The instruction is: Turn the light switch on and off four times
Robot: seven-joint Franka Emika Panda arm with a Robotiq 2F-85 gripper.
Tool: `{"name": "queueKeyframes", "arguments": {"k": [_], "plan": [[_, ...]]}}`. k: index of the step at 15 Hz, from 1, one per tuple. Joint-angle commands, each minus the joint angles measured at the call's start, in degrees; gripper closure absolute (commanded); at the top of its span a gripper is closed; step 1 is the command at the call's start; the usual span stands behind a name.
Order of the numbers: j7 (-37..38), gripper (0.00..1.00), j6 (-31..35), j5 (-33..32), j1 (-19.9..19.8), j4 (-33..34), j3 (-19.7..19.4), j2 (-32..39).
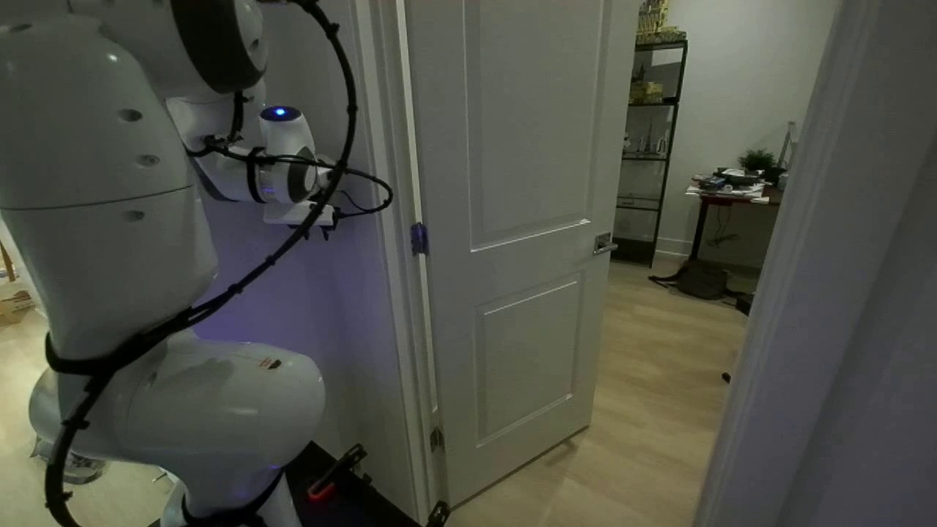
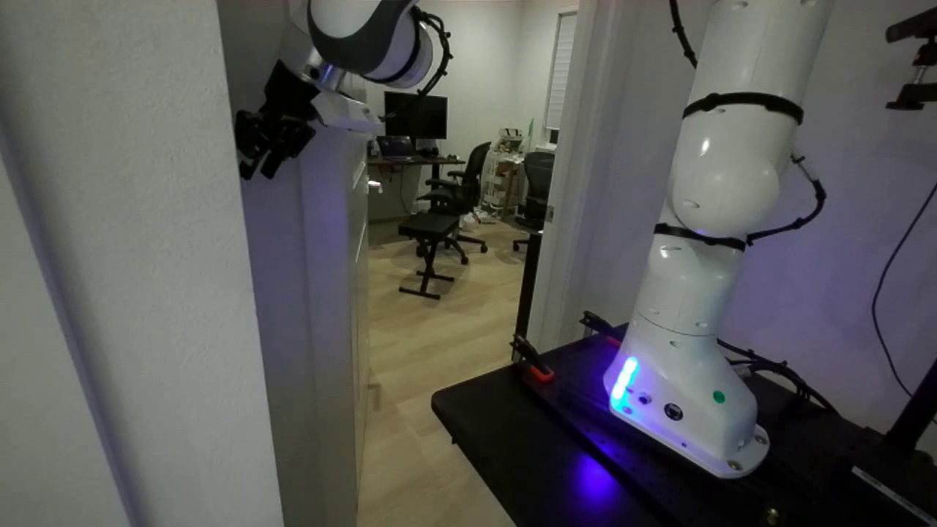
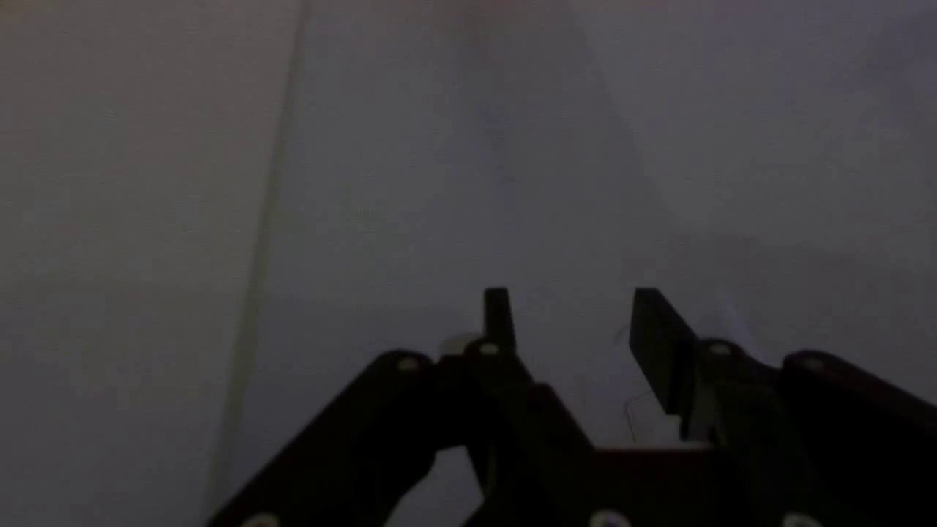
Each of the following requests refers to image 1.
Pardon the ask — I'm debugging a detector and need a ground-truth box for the black bag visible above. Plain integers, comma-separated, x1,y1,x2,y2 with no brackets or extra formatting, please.
650,259,755,316

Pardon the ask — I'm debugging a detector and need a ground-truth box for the black metal shelf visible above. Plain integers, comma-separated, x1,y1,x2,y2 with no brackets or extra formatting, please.
610,33,691,270

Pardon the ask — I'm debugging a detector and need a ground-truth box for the cluttered papers pile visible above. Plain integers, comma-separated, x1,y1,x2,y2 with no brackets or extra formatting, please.
690,165,776,205

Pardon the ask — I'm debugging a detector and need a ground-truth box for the small green potted plant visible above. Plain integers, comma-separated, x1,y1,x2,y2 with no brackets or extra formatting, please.
736,146,789,190

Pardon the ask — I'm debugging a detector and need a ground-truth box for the orange black clamp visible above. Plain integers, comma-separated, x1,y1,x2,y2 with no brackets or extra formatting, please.
306,443,372,508

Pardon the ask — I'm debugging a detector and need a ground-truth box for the yellowish decoration plant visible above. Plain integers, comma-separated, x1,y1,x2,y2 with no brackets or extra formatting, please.
634,0,679,45

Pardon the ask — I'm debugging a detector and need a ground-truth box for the white panel door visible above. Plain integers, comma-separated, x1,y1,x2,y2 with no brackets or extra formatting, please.
392,0,644,509

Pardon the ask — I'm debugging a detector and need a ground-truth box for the wooden desk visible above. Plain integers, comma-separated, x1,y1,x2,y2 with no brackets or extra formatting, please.
682,180,783,316

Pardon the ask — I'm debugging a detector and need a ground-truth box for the black mounting table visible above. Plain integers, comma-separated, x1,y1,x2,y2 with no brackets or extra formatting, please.
282,436,426,527

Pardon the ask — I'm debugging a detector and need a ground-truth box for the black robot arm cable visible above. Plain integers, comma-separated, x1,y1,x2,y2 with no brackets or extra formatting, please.
42,0,400,527

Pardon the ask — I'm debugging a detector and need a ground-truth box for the white door frame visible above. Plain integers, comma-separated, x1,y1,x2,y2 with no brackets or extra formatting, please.
690,0,937,527
350,0,439,527

